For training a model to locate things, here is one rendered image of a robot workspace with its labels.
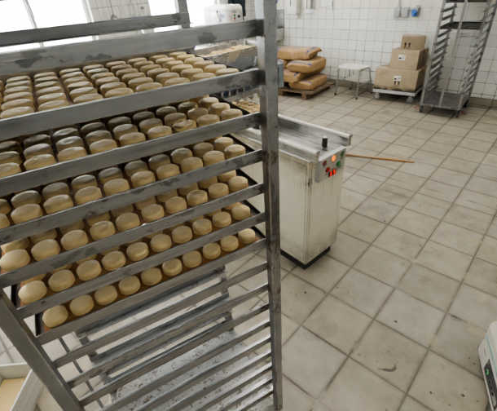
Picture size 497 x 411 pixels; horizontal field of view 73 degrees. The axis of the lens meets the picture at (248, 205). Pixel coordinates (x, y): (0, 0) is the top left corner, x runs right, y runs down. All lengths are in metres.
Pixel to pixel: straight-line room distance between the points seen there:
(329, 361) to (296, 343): 0.19
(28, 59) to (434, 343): 2.08
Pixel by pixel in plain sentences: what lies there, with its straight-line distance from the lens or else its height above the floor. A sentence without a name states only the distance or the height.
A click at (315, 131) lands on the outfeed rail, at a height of 0.87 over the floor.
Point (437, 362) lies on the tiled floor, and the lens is 2.11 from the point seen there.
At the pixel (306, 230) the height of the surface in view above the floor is 0.37.
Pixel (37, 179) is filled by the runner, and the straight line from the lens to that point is 0.68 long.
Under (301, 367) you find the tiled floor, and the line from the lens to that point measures 1.94.
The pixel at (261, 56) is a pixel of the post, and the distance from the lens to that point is 0.73.
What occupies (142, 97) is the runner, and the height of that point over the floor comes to 1.51.
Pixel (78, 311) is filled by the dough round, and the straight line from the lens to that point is 0.91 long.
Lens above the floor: 1.67
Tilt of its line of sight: 34 degrees down
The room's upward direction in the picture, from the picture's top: 4 degrees counter-clockwise
